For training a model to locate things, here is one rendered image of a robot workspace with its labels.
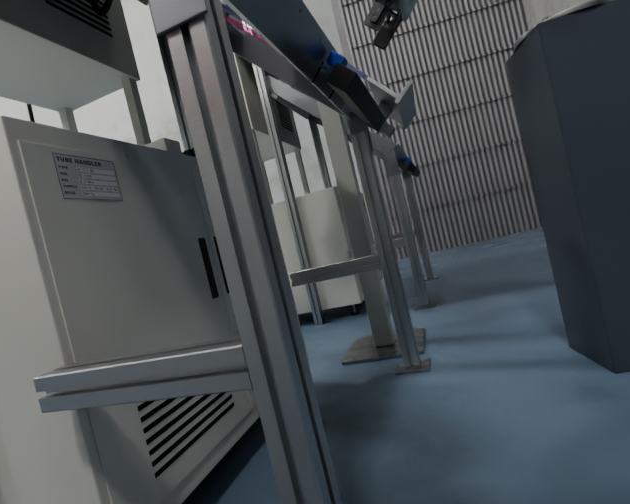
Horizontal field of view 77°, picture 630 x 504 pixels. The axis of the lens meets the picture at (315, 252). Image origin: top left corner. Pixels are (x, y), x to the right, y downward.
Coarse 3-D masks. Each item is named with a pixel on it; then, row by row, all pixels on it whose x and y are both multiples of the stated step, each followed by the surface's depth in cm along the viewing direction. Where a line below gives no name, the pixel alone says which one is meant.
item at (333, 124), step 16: (320, 112) 125; (336, 112) 124; (336, 128) 124; (336, 144) 125; (336, 160) 125; (352, 160) 129; (336, 176) 126; (352, 176) 124; (352, 192) 125; (352, 208) 125; (352, 224) 126; (352, 240) 126; (368, 240) 125; (368, 272) 126; (368, 288) 126; (368, 304) 127; (384, 304) 126; (384, 320) 126; (368, 336) 143; (384, 336) 126; (416, 336) 129; (352, 352) 129; (368, 352) 125; (384, 352) 121; (400, 352) 117
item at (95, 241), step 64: (0, 128) 45; (0, 192) 46; (64, 192) 51; (128, 192) 61; (192, 192) 77; (0, 256) 48; (64, 256) 49; (128, 256) 58; (192, 256) 72; (0, 320) 49; (64, 320) 47; (128, 320) 56; (192, 320) 69; (0, 384) 50; (0, 448) 51; (64, 448) 47; (128, 448) 51; (192, 448) 62
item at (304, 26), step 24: (240, 0) 45; (264, 0) 49; (288, 0) 53; (264, 24) 51; (288, 24) 56; (312, 24) 61; (288, 48) 59; (312, 48) 65; (312, 72) 70; (336, 96) 85
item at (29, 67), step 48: (0, 0) 84; (48, 0) 95; (96, 0) 110; (0, 48) 92; (48, 48) 96; (96, 48) 106; (0, 96) 111; (48, 96) 118; (96, 96) 124; (144, 144) 118
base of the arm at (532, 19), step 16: (528, 0) 83; (544, 0) 79; (560, 0) 78; (576, 0) 77; (592, 0) 74; (608, 0) 74; (528, 16) 84; (544, 16) 80; (560, 16) 75; (528, 32) 80
